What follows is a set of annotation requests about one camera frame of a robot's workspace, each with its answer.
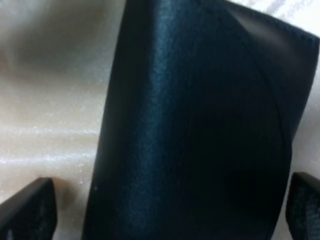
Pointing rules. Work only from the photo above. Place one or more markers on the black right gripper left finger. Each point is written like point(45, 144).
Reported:
point(31, 213)

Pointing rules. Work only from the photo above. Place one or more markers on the black glasses case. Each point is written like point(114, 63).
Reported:
point(204, 100)

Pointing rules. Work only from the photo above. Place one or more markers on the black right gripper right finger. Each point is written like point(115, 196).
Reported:
point(302, 211)

